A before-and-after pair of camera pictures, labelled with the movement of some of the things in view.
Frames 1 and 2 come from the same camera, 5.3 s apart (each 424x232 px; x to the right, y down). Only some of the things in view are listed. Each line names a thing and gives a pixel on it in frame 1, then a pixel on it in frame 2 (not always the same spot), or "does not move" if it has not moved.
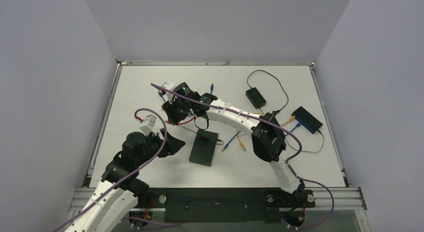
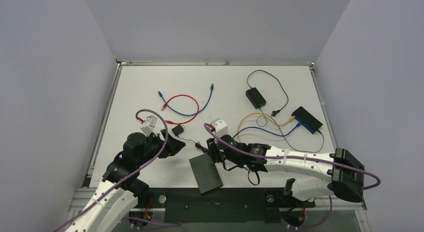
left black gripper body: [154, 144] does not move
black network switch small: [306, 118] does not move
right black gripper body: [177, 109] to [214, 151]
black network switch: [204, 147] to [206, 173]
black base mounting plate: [224, 205] does not move
